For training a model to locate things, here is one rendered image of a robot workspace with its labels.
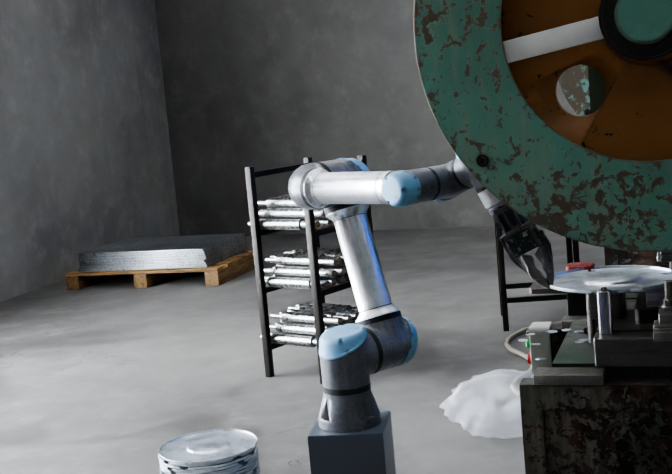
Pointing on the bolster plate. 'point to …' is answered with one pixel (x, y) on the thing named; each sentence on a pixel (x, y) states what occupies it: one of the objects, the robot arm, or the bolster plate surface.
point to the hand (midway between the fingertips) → (548, 281)
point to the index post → (605, 311)
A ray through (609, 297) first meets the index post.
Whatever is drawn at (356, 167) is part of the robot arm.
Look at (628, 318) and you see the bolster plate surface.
